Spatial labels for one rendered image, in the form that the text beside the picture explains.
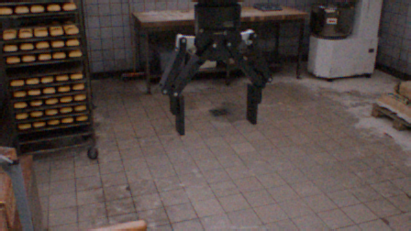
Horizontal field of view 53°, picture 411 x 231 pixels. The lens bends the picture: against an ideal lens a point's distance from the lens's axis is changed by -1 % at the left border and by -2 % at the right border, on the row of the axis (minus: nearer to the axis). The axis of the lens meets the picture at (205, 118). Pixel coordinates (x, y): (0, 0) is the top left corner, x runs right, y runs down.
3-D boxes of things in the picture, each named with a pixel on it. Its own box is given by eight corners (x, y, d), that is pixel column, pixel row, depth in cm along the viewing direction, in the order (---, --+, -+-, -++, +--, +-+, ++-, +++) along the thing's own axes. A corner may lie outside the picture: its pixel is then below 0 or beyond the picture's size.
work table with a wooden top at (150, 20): (145, 94, 520) (141, 22, 485) (135, 76, 590) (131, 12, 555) (303, 79, 581) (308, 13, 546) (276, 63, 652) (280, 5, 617)
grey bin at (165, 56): (160, 71, 530) (159, 53, 521) (152, 62, 574) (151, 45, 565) (187, 70, 540) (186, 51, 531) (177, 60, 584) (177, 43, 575)
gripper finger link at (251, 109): (247, 82, 75) (250, 82, 76) (246, 119, 78) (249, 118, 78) (254, 87, 73) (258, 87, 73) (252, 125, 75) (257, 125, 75)
